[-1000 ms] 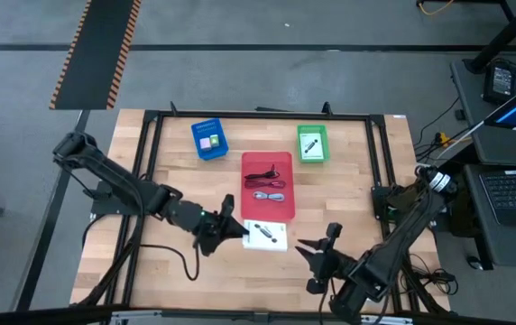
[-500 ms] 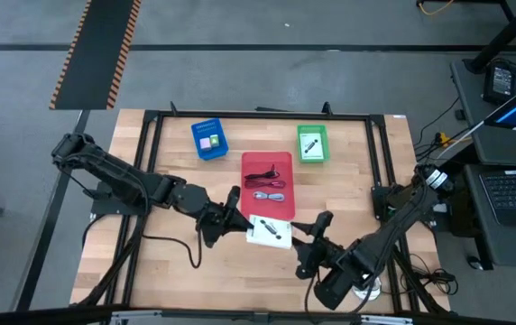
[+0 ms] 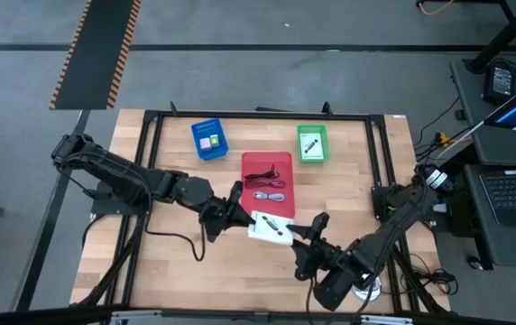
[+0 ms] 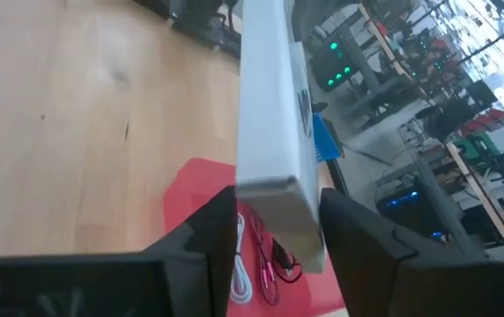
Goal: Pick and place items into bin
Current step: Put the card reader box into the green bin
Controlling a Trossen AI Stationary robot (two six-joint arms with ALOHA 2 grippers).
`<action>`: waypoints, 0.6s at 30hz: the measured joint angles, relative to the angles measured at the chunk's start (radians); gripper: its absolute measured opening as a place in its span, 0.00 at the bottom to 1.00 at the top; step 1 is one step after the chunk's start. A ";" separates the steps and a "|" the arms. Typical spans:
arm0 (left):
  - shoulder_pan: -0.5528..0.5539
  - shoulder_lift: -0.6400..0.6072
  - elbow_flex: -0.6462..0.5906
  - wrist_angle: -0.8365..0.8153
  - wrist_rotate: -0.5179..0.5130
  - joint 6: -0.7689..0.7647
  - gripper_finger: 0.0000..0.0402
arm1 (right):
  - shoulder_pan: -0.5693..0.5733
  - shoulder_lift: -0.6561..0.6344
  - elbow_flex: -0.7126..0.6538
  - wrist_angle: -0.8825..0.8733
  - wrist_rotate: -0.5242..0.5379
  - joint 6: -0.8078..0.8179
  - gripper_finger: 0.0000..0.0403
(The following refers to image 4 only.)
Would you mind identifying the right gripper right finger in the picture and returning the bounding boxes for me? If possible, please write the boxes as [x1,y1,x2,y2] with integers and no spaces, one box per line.
[319,187,504,317]

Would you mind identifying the blue plastic basket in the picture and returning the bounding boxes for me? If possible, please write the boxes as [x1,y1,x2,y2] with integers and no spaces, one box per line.
[311,112,345,163]

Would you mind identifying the white cable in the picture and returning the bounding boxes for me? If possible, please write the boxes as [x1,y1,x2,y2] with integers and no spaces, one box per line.
[228,212,255,306]

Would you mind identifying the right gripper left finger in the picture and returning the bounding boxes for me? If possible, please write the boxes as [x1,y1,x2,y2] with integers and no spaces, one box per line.
[0,184,239,317]

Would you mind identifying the white printed cardboard box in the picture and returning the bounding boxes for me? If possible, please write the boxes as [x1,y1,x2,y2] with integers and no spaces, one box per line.
[234,0,329,275]

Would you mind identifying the magenta braided cable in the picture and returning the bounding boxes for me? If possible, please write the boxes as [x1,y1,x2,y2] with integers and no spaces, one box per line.
[243,204,282,307]

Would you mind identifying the pink translucent plastic bin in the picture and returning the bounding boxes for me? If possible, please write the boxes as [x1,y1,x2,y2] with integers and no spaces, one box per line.
[162,157,346,317]

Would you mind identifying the black computer green lights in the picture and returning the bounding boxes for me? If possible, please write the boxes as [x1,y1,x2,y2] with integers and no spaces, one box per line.
[308,37,362,93]

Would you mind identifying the black computer blue lights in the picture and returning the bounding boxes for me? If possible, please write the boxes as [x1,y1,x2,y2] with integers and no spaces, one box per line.
[374,175,449,241]

